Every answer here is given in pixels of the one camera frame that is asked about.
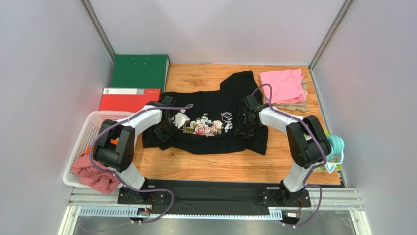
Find teal headphones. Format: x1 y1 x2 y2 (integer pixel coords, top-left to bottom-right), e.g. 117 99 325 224
326 135 345 163

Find folded pink t shirt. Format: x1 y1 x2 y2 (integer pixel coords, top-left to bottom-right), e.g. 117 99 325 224
260 69 304 104

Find black floral t shirt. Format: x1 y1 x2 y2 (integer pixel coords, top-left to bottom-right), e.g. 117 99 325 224
142 70 268 155

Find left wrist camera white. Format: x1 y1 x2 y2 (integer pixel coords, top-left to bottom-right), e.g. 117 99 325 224
173 113 190 129

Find folded beige t shirt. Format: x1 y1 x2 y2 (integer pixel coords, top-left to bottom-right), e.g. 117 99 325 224
276 78 309 112

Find red ring binder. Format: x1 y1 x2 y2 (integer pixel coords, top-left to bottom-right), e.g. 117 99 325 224
99 87 161 113

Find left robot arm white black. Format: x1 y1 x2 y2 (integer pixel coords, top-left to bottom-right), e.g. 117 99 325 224
89 96 180 193

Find green book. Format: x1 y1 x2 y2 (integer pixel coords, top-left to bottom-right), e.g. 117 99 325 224
314 129 343 174

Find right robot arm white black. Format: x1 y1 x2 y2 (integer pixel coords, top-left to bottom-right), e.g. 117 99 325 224
235 94 331 193

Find green ring binder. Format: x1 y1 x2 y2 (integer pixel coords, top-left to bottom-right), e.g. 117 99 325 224
109 54 171 93

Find dusty pink t shirt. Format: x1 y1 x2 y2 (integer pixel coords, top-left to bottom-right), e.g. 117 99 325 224
71 154 120 194

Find aluminium frame rail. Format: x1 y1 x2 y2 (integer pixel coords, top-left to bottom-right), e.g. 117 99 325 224
69 188 364 220

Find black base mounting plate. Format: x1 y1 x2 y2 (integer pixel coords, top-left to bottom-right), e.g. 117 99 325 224
118 179 312 216

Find orange t shirt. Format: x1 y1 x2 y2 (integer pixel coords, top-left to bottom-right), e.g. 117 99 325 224
81 139 119 158

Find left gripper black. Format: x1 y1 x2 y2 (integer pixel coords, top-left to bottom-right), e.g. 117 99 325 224
155 118 181 143

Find white plastic laundry basket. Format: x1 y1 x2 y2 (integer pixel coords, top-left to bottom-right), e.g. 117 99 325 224
62 111 133 188

